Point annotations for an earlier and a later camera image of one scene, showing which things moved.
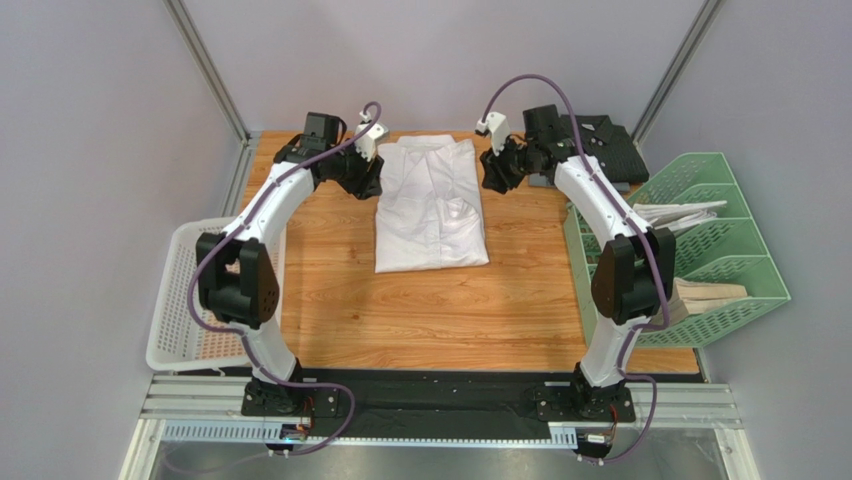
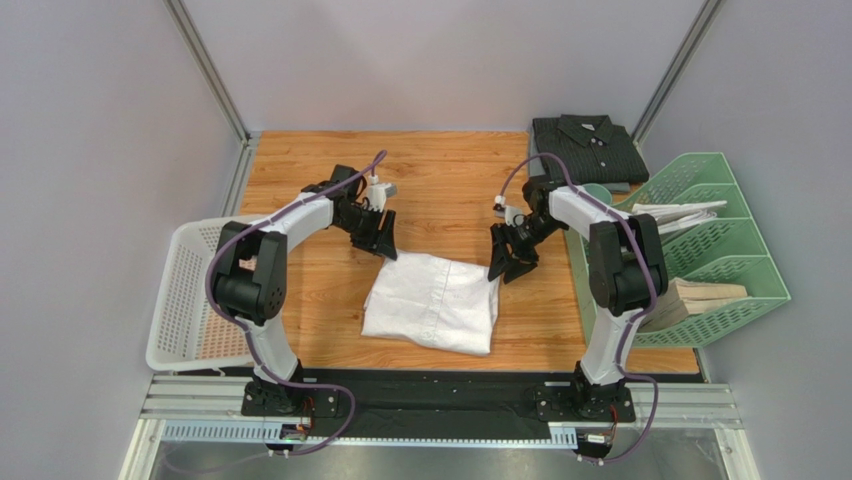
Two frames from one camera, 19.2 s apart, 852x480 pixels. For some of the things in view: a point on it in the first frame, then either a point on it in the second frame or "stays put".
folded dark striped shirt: (612, 144) stays put
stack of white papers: (672, 216) stays put
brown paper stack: (688, 296) stays put
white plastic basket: (179, 338) stays put
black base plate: (391, 404) stays put
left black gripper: (368, 185) -> (385, 237)
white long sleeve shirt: (431, 212) -> (432, 300)
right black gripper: (497, 172) -> (513, 242)
